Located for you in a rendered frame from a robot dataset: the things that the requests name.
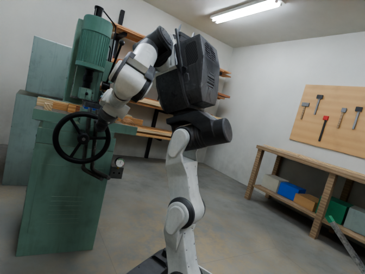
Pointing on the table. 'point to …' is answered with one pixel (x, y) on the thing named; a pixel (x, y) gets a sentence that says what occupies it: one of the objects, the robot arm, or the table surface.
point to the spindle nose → (87, 78)
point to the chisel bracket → (84, 93)
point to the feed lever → (112, 68)
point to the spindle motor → (94, 43)
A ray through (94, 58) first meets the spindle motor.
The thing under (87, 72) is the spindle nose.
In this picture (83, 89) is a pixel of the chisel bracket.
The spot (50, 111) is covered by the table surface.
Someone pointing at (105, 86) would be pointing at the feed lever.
